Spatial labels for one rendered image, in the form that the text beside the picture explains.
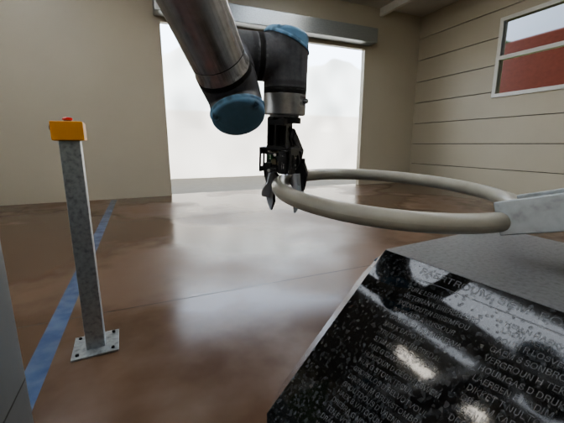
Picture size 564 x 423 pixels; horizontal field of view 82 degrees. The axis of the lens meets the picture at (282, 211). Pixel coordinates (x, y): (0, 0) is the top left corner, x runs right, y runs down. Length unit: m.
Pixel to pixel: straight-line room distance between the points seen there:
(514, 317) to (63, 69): 6.69
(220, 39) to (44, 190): 6.42
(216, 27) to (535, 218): 0.50
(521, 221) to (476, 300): 0.14
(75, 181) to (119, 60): 5.18
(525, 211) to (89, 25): 6.72
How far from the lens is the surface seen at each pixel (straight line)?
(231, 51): 0.51
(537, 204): 0.56
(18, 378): 1.04
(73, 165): 1.69
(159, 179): 6.64
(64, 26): 6.92
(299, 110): 0.69
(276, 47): 0.69
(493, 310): 0.49
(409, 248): 0.61
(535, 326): 0.48
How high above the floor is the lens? 0.99
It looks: 12 degrees down
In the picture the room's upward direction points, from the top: straight up
